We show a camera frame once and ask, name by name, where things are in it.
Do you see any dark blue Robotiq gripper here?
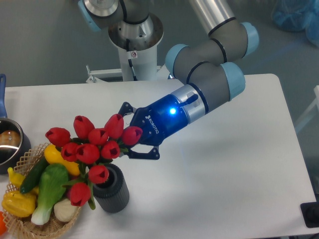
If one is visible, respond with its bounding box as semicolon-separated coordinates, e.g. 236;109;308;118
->
118;94;191;160

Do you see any red tulip bouquet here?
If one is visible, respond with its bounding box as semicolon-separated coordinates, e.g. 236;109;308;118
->
45;114;142;210

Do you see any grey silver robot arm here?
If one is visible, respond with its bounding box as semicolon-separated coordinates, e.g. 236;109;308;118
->
78;0;259;160

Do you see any dark grey ribbed vase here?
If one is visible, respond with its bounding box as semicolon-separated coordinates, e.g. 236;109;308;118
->
93;164;130;213

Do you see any yellow squash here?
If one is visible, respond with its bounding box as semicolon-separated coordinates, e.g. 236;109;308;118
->
44;144;80;177

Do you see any green bok choy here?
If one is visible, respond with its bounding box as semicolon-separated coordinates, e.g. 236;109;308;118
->
31;163;69;226

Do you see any white garlic bulb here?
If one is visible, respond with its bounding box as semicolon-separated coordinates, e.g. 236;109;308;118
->
54;198;78;223

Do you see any green cucumber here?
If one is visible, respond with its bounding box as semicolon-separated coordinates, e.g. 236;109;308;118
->
20;156;49;194

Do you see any yellow bell pepper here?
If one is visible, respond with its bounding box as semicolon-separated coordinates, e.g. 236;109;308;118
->
1;191;36;218

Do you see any woven wicker basket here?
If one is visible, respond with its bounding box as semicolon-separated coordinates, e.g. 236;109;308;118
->
2;143;81;239

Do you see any orange fruit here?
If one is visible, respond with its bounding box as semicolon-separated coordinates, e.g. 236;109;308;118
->
0;211;7;236

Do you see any black device at edge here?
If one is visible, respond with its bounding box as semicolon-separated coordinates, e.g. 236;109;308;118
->
300;202;319;228

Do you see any blue plastic bag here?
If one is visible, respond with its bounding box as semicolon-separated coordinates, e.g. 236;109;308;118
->
271;0;319;47

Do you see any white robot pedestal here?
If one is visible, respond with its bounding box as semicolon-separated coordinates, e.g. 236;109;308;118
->
86;13;163;83

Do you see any blue handled saucepan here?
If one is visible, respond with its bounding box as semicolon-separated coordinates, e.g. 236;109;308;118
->
0;74;31;175

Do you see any white frame at right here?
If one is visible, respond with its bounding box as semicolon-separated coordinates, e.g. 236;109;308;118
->
295;85;319;134

